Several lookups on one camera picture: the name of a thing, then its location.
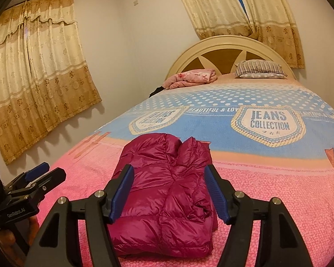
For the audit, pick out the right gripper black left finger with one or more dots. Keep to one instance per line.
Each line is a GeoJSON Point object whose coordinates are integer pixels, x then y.
{"type": "Point", "coordinates": [99, 210]}

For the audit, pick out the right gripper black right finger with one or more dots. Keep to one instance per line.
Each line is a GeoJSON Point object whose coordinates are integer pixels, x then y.
{"type": "Point", "coordinates": [237, 210]}

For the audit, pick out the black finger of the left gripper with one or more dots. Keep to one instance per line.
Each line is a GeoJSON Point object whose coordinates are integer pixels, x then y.
{"type": "Point", "coordinates": [36, 172]}

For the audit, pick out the magenta puffer jacket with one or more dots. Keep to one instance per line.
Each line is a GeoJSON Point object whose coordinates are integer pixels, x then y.
{"type": "Point", "coordinates": [168, 211]}

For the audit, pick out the left hand holding gripper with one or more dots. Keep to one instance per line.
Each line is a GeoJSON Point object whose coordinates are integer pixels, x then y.
{"type": "Point", "coordinates": [8, 242]}

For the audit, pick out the blue pink jeans blanket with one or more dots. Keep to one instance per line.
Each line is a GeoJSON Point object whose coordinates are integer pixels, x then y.
{"type": "Point", "coordinates": [267, 137]}

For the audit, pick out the beige side window curtain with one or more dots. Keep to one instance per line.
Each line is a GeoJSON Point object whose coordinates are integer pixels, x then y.
{"type": "Point", "coordinates": [44, 76]}

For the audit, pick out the black item beside bed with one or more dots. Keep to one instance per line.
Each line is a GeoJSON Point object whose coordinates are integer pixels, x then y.
{"type": "Point", "coordinates": [156, 91]}

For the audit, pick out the pink floral folded blanket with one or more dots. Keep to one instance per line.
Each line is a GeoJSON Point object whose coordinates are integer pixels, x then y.
{"type": "Point", "coordinates": [190, 78]}

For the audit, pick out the striped grey pillow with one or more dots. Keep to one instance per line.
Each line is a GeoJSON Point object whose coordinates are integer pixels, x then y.
{"type": "Point", "coordinates": [259, 69]}

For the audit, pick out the cream arched wooden headboard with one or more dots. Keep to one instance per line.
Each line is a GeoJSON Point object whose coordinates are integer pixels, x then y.
{"type": "Point", "coordinates": [223, 53]}

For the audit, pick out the beige window curtain behind bed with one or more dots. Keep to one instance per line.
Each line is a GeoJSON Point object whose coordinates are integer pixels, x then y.
{"type": "Point", "coordinates": [268, 21]}

